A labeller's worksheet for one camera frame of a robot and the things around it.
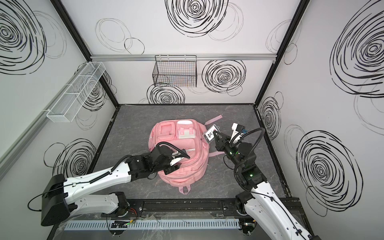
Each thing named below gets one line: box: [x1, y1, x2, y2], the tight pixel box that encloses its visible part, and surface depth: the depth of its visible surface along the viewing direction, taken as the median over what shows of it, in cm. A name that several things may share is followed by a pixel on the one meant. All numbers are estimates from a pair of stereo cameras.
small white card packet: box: [205, 125, 219, 142], surface depth 72 cm
